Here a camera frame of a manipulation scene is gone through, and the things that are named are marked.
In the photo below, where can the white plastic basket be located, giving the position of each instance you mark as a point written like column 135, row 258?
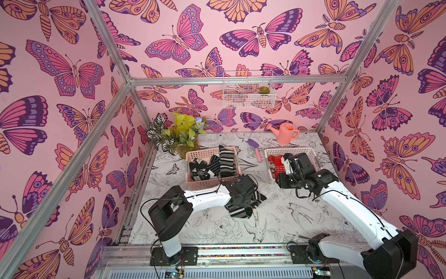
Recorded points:
column 294, row 151

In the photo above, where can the purple pink garden trowel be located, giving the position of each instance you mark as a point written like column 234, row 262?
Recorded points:
column 255, row 146

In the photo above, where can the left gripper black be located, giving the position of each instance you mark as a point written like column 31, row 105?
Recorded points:
column 248, row 201

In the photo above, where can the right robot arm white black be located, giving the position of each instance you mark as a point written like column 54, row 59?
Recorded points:
column 387, row 253

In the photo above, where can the black pinstripe sock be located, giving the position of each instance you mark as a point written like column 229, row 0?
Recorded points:
column 214, row 166

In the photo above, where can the pink plastic basket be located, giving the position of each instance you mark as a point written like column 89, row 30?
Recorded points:
column 206, row 154

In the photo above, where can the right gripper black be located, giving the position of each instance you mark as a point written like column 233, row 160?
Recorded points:
column 292, row 163

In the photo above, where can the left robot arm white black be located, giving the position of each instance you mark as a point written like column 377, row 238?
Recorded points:
column 170, row 213

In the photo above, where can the pink watering can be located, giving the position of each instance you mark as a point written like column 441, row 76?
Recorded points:
column 285, row 134

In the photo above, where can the black white striped sock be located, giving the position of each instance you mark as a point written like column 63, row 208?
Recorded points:
column 227, row 162

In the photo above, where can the white wire wall basket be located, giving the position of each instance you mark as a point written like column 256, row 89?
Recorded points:
column 241, row 91

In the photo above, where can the red patterned sock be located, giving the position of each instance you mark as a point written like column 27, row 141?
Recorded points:
column 276, row 166

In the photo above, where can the small green succulent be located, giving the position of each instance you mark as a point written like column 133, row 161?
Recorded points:
column 264, row 90

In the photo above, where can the black grey striped sock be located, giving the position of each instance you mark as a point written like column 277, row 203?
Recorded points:
column 239, row 212
column 257, row 199

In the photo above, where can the artificial plant bouquet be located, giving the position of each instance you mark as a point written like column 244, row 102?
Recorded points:
column 178, row 137

